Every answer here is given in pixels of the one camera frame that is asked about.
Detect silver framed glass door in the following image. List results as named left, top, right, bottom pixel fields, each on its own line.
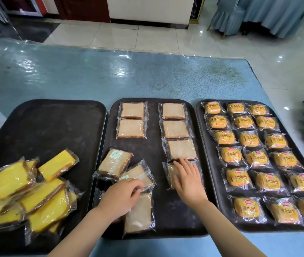
left=0, top=0, right=44, bottom=23

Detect black plastic tray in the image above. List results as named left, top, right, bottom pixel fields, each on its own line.
left=0, top=99, right=107, bottom=255
left=195, top=99, right=304, bottom=234
left=89, top=98, right=218, bottom=240

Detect blue covered chair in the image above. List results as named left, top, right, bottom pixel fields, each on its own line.
left=210, top=0, right=246, bottom=38

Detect blue table skirt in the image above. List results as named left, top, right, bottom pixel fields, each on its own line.
left=238, top=0, right=304, bottom=39

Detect blue tablecloth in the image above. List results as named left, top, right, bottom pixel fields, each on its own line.
left=0, top=37, right=304, bottom=257

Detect person's left hand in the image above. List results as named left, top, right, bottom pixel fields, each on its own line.
left=96, top=178, right=145, bottom=220

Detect person's right hand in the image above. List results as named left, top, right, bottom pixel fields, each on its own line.
left=173, top=158, right=209, bottom=210

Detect rows of orange bun packets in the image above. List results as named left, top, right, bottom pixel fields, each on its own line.
left=201, top=101, right=304, bottom=227

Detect group of brown bread packets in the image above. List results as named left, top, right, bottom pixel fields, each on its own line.
left=92, top=101, right=198, bottom=237

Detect white counter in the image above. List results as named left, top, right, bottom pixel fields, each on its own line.
left=106, top=0, right=196, bottom=30

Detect pile of yellow cake packets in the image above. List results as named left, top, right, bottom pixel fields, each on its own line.
left=0, top=149, right=84, bottom=238

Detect gold framed black stand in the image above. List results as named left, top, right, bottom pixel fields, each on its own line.
left=189, top=0, right=206, bottom=24

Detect dark red wooden door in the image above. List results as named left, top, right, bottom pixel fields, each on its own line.
left=52, top=0, right=111, bottom=23

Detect person's right forearm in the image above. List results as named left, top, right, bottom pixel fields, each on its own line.
left=188, top=198, right=261, bottom=257

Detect brown bread slice packet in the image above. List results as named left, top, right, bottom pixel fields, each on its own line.
left=118, top=159, right=157, bottom=193
left=163, top=161, right=204, bottom=191

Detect person's left forearm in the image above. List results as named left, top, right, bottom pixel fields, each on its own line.
left=47, top=207, right=115, bottom=257

